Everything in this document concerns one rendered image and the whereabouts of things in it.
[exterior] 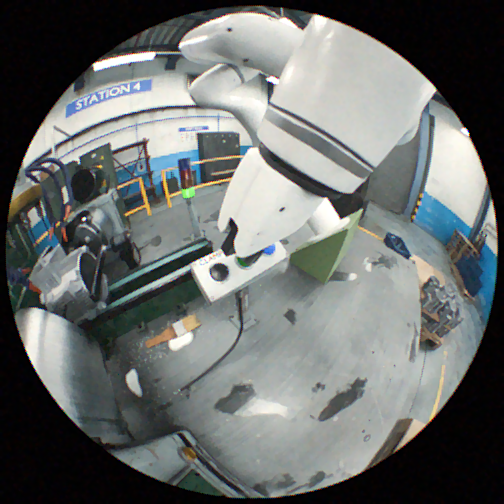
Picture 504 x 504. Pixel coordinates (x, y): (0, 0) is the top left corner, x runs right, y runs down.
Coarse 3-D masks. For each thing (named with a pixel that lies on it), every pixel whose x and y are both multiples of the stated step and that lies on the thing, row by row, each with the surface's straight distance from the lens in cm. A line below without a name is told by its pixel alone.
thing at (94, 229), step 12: (84, 216) 71; (96, 216) 74; (72, 228) 72; (84, 228) 70; (96, 228) 69; (108, 228) 77; (72, 240) 74; (84, 240) 69; (96, 240) 70; (108, 240) 72; (96, 252) 73; (108, 252) 73
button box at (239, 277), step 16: (208, 256) 24; (224, 256) 25; (272, 256) 27; (288, 256) 29; (192, 272) 26; (208, 272) 23; (240, 272) 24; (256, 272) 25; (208, 288) 23; (224, 288) 23; (240, 288) 27
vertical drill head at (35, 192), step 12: (24, 180) 57; (24, 192) 50; (36, 192) 52; (12, 204) 49; (24, 204) 49; (36, 204) 56; (12, 216) 50; (24, 216) 50; (24, 228) 62; (12, 240) 57
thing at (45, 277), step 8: (56, 248) 57; (48, 256) 62; (56, 256) 54; (64, 256) 57; (40, 264) 64; (48, 264) 50; (56, 264) 53; (40, 272) 54; (48, 272) 52; (56, 272) 52; (32, 280) 58; (40, 280) 56; (48, 280) 54; (56, 280) 52; (40, 288) 58; (48, 288) 56
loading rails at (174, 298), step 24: (144, 264) 57; (168, 264) 55; (120, 288) 59; (144, 288) 50; (168, 288) 47; (192, 288) 51; (120, 312) 52; (144, 312) 53; (168, 312) 56; (96, 336) 65
